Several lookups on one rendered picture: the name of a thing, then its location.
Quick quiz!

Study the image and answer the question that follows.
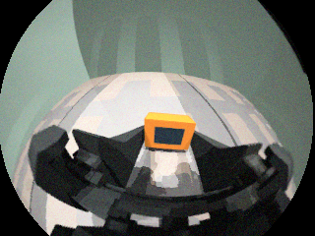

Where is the orange block with dark blue square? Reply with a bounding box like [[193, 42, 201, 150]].
[[145, 113, 196, 149]]

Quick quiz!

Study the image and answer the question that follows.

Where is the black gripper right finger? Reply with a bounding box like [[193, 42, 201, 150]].
[[190, 130, 263, 193]]

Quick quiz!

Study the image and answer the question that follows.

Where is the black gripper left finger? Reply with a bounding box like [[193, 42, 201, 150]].
[[71, 126, 145, 189]]

